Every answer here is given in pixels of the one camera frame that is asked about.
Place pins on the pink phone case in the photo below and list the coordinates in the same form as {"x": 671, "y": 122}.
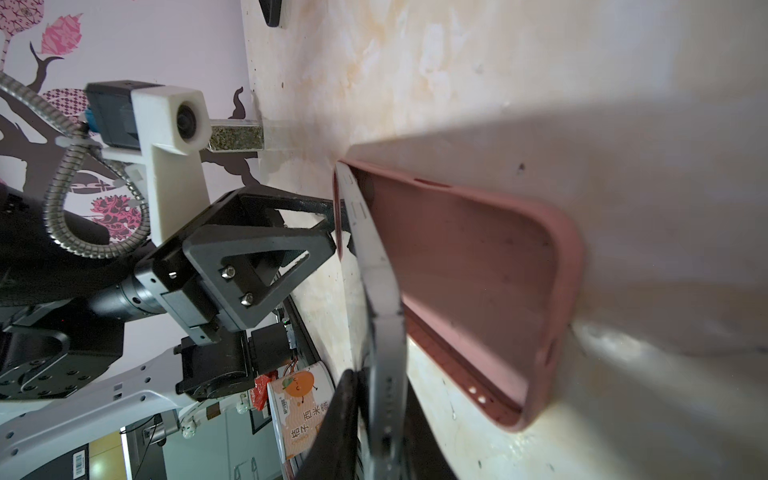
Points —
{"x": 489, "y": 281}

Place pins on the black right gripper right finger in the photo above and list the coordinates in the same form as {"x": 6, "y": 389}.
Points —
{"x": 422, "y": 457}

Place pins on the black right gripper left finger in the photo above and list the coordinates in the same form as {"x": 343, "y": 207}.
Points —
{"x": 333, "y": 455}

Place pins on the glass spice jar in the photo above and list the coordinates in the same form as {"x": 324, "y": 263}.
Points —
{"x": 243, "y": 136}

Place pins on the orange printed snack packet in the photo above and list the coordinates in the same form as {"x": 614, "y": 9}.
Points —
{"x": 298, "y": 404}

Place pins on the black smartphone with silver frame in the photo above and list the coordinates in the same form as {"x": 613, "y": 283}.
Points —
{"x": 377, "y": 330}

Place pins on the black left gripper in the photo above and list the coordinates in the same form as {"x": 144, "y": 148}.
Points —
{"x": 227, "y": 268}

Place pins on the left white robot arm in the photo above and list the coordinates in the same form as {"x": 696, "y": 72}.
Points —
{"x": 88, "y": 346}

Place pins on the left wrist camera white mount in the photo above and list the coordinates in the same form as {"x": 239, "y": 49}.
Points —
{"x": 158, "y": 132}

